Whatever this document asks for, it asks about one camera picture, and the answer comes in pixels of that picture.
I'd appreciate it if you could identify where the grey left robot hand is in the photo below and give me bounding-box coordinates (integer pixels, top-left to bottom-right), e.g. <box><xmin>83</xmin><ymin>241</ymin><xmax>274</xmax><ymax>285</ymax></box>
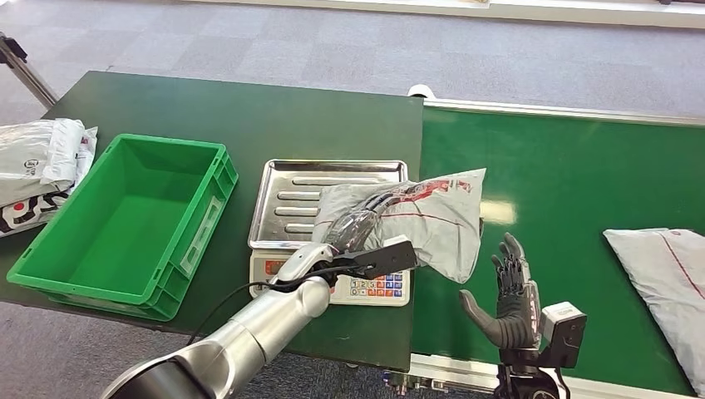
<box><xmin>323</xmin><ymin>192</ymin><xmax>399</xmax><ymax>254</ymax></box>

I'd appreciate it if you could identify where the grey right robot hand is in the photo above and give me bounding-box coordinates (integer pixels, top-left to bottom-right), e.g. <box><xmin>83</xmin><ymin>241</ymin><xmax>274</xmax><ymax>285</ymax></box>
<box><xmin>458</xmin><ymin>231</ymin><xmax>543</xmax><ymax>352</ymax></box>

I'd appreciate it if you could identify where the grey mailer package red print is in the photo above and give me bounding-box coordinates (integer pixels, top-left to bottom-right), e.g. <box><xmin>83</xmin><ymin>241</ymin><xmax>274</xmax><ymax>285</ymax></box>
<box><xmin>310</xmin><ymin>167</ymin><xmax>488</xmax><ymax>285</ymax></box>

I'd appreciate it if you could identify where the grey mailer package red line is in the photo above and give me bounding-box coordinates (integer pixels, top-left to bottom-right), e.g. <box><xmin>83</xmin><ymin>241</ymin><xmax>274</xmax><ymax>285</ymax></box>
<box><xmin>602</xmin><ymin>228</ymin><xmax>705</xmax><ymax>397</ymax></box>

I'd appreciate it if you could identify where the green conveyor belt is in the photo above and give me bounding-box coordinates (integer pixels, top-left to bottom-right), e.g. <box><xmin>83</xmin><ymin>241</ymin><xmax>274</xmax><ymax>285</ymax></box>
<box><xmin>410</xmin><ymin>106</ymin><xmax>705</xmax><ymax>397</ymax></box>

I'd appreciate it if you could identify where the stainless steel scale tray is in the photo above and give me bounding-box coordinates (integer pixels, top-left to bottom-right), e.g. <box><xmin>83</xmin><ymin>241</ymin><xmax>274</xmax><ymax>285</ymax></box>
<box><xmin>247</xmin><ymin>160</ymin><xmax>410</xmax><ymax>252</ymax></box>

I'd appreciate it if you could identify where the dark green table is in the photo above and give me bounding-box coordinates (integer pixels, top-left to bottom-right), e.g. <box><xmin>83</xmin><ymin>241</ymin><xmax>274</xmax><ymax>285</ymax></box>
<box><xmin>0</xmin><ymin>70</ymin><xmax>425</xmax><ymax>373</ymax></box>

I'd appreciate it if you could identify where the green plastic crate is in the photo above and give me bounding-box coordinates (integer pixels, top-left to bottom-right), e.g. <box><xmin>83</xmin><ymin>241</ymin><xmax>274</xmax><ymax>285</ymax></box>
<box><xmin>6</xmin><ymin>133</ymin><xmax>240</xmax><ymax>323</ymax></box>

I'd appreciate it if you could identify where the white floor ledge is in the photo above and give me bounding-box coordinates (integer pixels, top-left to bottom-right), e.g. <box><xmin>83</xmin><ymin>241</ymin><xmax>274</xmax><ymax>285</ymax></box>
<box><xmin>181</xmin><ymin>0</ymin><xmax>705</xmax><ymax>30</ymax></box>

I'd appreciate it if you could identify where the white mailer bag black print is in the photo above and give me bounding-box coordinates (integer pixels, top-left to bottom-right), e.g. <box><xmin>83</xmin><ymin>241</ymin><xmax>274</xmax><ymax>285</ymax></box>
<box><xmin>0</xmin><ymin>125</ymin><xmax>99</xmax><ymax>239</ymax></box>

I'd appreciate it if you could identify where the metal stand leg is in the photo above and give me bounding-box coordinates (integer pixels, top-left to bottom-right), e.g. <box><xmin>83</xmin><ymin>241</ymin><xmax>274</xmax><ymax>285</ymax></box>
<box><xmin>0</xmin><ymin>31</ymin><xmax>60</xmax><ymax>108</ymax></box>

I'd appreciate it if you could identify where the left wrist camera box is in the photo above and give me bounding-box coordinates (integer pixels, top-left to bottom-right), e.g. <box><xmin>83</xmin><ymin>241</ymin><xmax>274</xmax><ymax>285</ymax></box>
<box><xmin>334</xmin><ymin>234</ymin><xmax>420</xmax><ymax>281</ymax></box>

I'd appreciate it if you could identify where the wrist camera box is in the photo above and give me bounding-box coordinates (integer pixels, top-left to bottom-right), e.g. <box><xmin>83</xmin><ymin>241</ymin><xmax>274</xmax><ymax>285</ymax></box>
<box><xmin>334</xmin><ymin>234</ymin><xmax>420</xmax><ymax>281</ymax></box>
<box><xmin>538</xmin><ymin>301</ymin><xmax>589</xmax><ymax>370</ymax></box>

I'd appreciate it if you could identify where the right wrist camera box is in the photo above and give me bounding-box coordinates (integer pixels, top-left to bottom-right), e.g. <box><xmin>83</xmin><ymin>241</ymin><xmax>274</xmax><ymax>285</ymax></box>
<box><xmin>538</xmin><ymin>301</ymin><xmax>589</xmax><ymax>370</ymax></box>

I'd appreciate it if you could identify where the aluminium conveyor side rail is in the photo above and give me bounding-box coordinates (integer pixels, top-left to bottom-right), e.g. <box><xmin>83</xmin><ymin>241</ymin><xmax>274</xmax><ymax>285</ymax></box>
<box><xmin>382</xmin><ymin>353</ymin><xmax>687</xmax><ymax>399</ymax></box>
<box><xmin>422</xmin><ymin>97</ymin><xmax>705</xmax><ymax>129</ymax></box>

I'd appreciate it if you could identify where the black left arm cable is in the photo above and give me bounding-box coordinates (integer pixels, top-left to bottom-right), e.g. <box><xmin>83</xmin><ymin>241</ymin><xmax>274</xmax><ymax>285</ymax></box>
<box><xmin>185</xmin><ymin>264</ymin><xmax>367</xmax><ymax>347</ymax></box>

